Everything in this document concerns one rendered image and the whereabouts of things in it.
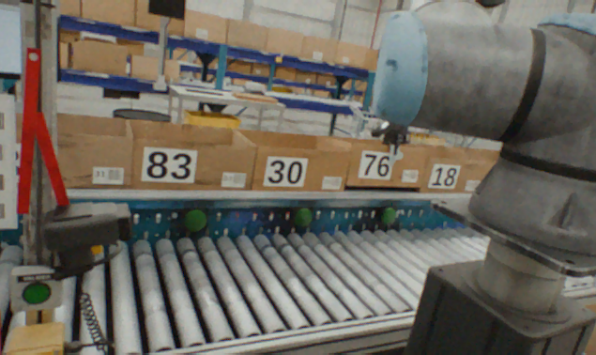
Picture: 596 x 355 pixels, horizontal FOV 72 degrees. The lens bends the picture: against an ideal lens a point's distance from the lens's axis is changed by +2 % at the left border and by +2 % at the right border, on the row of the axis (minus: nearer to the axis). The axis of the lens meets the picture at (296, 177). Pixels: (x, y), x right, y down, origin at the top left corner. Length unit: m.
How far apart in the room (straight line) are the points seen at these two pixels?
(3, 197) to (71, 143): 0.61
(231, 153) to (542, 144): 1.00
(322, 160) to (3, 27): 1.06
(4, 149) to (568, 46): 0.74
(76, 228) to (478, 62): 0.58
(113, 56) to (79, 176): 4.27
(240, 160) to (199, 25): 4.61
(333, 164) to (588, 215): 1.08
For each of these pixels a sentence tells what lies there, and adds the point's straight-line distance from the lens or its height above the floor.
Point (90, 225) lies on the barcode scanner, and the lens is 0.67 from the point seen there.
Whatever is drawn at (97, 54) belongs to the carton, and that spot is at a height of 1.00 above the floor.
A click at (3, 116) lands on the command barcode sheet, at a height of 1.21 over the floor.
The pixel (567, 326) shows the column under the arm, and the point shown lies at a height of 1.07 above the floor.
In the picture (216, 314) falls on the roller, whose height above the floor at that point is 0.75.
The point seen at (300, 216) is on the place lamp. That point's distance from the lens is 1.47.
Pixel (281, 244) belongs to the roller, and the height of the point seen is 0.74.
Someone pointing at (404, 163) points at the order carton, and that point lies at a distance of 1.77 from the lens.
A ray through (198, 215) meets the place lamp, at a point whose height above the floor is 0.83.
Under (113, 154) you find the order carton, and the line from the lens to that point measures 1.32.
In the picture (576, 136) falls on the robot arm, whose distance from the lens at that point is 0.59.
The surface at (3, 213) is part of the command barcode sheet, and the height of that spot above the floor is 1.07.
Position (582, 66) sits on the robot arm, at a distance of 0.59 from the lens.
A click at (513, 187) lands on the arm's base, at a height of 1.24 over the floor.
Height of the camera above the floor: 1.36
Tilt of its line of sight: 16 degrees down
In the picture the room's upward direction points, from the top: 10 degrees clockwise
